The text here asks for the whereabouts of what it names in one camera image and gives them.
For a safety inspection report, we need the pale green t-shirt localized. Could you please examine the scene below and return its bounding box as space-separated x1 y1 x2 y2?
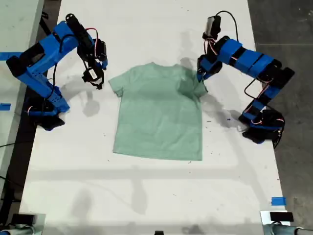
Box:
108 62 208 162

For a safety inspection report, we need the long blue tape strip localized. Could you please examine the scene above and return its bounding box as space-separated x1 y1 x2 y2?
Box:
0 51 30 61

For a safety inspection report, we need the pale grey side table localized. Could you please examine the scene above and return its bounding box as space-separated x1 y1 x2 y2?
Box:
0 0 45 194

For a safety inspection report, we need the square blue tape piece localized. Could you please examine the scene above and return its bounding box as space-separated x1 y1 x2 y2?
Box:
271 196 287 206

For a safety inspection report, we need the small black box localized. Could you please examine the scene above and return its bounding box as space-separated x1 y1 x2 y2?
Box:
269 211 294 222
11 213 37 225

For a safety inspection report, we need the pale blue grey tube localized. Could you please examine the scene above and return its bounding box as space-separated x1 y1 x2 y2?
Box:
0 226 35 235
263 223 313 235

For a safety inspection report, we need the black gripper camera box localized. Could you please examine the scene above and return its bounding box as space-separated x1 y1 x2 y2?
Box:
206 16 223 37
82 68 105 90

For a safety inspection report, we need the black camera cable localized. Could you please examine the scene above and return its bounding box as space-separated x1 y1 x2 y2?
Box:
50 34 79 101
215 10 239 42

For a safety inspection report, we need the black metal frame bar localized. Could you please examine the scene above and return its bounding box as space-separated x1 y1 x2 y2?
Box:
39 3 55 45

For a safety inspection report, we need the black arm base cable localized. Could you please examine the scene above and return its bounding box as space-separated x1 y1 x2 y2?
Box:
273 117 286 150

